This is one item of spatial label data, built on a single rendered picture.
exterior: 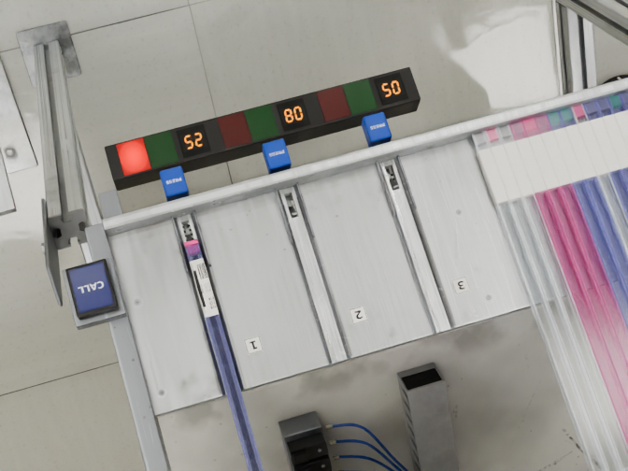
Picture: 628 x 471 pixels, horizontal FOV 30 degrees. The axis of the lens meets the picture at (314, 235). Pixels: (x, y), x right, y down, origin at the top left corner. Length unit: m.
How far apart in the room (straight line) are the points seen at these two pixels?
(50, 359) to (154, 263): 0.94
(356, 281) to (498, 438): 0.48
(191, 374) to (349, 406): 0.38
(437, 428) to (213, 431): 0.28
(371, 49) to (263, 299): 0.86
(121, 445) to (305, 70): 0.78
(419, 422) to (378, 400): 0.06
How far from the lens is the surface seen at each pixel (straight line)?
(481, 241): 1.22
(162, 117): 1.94
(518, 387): 1.57
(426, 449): 1.52
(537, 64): 2.09
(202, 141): 1.25
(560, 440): 1.65
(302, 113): 1.26
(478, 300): 1.21
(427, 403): 1.48
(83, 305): 1.15
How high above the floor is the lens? 1.81
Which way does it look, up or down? 60 degrees down
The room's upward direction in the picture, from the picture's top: 152 degrees clockwise
